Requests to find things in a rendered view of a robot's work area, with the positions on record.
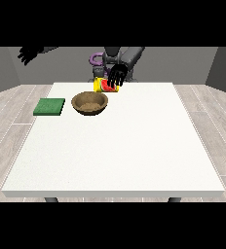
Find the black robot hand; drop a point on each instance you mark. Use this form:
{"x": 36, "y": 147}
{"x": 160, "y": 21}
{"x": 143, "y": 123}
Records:
{"x": 31, "y": 52}
{"x": 119, "y": 71}

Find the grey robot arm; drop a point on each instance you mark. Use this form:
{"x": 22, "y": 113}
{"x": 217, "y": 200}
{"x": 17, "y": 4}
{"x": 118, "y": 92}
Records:
{"x": 132, "y": 57}
{"x": 50, "y": 49}

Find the yellow cup with melon print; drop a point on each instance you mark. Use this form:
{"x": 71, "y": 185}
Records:
{"x": 99, "y": 85}

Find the brown wooden bowl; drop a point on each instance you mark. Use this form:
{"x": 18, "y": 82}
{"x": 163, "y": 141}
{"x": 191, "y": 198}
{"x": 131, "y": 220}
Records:
{"x": 89, "y": 103}

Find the green square pad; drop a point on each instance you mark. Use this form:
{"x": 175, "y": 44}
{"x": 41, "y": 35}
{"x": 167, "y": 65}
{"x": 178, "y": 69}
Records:
{"x": 49, "y": 106}

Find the dark table leg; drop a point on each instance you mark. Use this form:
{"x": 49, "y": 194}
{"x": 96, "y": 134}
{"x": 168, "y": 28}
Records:
{"x": 174, "y": 199}
{"x": 51, "y": 199}

